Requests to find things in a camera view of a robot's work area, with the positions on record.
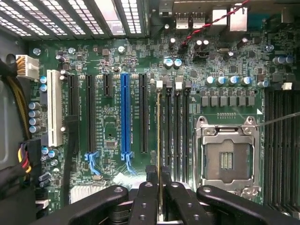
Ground metal CPU socket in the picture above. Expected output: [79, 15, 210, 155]
[195, 116, 263, 197]

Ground black plug with coloured wires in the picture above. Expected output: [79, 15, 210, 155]
[16, 138, 42, 175]

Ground white expansion slot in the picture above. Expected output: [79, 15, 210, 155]
[46, 69, 64, 148]

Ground yellow black power wires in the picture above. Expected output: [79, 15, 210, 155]
[0, 58, 33, 143]

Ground blue expansion slot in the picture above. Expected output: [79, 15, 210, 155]
[120, 73, 139, 176]

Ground white power plug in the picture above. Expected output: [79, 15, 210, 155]
[15, 54, 40, 81]

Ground green motherboard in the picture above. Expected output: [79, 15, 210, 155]
[27, 0, 300, 225]

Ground long black expansion slot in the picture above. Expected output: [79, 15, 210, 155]
[67, 74, 80, 154]
[139, 73, 149, 155]
[84, 74, 101, 176]

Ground thin metal locking lever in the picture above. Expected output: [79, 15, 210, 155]
[256, 112, 300, 129]

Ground silver chipset heatsink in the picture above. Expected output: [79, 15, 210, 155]
[69, 184, 113, 205]

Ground short black expansion slot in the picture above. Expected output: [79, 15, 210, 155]
[103, 74, 114, 98]

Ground red black twisted wire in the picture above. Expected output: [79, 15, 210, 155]
[181, 0, 250, 46]

